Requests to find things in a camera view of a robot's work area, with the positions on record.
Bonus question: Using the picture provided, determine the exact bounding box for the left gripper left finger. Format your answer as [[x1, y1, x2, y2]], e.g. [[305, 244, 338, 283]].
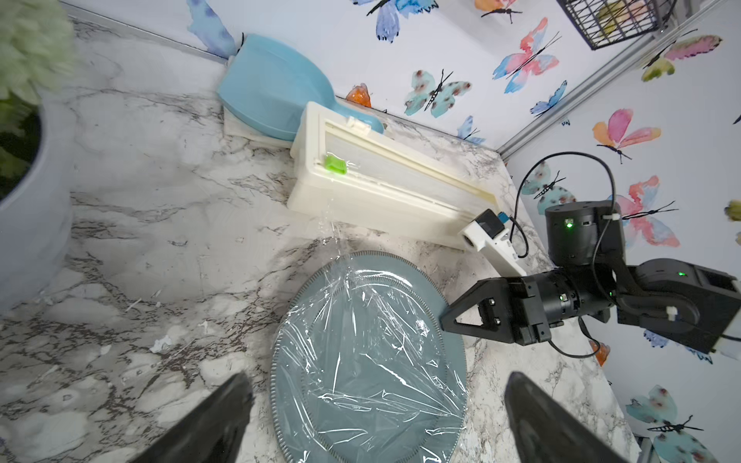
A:
[[134, 372, 254, 462]]

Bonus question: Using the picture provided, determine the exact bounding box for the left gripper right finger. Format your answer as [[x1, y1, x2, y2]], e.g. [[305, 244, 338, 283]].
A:
[[504, 372, 625, 463]]

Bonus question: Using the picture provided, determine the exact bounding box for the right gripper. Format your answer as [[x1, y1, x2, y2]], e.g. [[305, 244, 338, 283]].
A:
[[439, 268, 613, 345]]

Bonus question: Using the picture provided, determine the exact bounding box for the clear plastic wrap sheet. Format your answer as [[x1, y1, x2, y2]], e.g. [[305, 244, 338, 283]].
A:
[[271, 196, 470, 463]]

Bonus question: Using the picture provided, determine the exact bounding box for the teal ceramic plate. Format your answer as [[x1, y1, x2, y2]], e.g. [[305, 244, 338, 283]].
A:
[[270, 250, 468, 463]]

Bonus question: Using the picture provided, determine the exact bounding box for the cream plastic wrap dispenser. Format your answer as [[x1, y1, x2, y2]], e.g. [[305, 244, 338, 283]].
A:
[[287, 102, 501, 249]]

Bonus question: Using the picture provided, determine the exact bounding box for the green slide cutter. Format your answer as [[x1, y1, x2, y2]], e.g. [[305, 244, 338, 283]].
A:
[[323, 154, 347, 176]]

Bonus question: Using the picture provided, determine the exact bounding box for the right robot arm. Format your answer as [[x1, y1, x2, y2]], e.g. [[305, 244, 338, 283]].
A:
[[440, 201, 740, 354]]

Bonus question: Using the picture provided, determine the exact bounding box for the potted plant white pot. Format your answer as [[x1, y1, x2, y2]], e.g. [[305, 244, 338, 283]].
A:
[[0, 0, 79, 316]]

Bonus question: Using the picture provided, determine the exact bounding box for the white green striped cloth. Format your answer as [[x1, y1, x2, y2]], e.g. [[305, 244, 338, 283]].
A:
[[223, 106, 293, 149]]

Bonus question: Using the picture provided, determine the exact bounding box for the black wire wall basket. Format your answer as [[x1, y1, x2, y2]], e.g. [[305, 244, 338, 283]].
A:
[[558, 0, 677, 50]]

